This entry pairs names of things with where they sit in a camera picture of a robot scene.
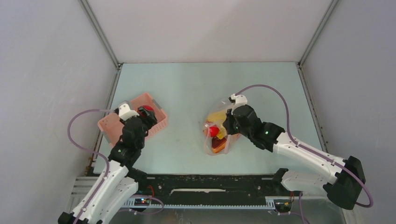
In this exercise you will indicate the fake red orange peach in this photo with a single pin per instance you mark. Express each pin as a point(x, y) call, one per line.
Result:
point(213, 131)

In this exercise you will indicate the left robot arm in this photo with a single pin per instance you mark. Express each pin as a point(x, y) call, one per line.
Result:
point(119, 179)

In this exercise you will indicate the fake red apple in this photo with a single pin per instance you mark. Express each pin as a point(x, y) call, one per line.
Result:
point(147, 108)

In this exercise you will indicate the white cable duct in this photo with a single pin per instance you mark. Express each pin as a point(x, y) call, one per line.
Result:
point(132, 203)

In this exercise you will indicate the clear zip top bag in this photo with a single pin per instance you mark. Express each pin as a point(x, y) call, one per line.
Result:
point(222, 104)

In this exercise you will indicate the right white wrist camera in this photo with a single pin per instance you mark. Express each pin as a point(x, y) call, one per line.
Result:
point(237, 101)

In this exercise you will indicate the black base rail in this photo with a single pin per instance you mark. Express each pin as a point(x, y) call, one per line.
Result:
point(213, 189)

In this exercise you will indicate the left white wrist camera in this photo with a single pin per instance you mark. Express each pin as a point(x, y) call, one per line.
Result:
point(125, 111)

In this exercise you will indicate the right aluminium frame post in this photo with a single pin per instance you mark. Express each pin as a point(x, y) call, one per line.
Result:
point(318, 31)

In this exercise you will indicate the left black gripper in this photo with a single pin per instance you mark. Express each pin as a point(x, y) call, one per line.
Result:
point(150, 120)

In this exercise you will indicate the left aluminium frame post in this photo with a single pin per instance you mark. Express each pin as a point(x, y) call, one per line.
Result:
point(86, 6)

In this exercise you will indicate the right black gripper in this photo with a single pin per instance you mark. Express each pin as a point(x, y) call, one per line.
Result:
point(227, 123)

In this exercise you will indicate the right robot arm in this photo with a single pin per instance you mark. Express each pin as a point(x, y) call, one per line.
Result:
point(341, 180)

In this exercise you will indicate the aluminium frame post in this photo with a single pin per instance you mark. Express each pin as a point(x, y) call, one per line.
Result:
point(86, 6)
point(318, 31)

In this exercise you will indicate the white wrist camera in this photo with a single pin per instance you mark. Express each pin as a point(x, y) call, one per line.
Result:
point(237, 101)
point(125, 111)

